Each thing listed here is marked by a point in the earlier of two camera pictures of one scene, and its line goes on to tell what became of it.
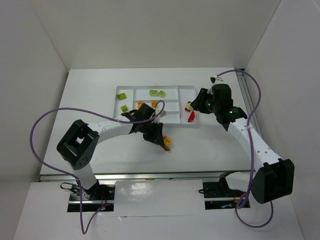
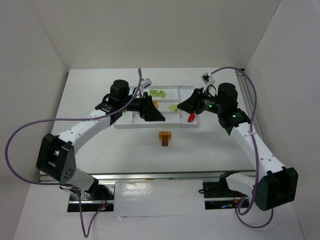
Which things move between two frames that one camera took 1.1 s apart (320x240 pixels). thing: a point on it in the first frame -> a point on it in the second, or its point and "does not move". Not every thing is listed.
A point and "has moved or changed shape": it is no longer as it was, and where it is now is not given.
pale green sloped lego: (188, 105) has moved or changed shape
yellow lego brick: (167, 141) -> (161, 133)
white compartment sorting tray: (177, 99) does not move
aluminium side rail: (248, 101) does not move
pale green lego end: (153, 93) does not move
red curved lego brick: (191, 117) does not move
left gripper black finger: (154, 134) -> (149, 112)
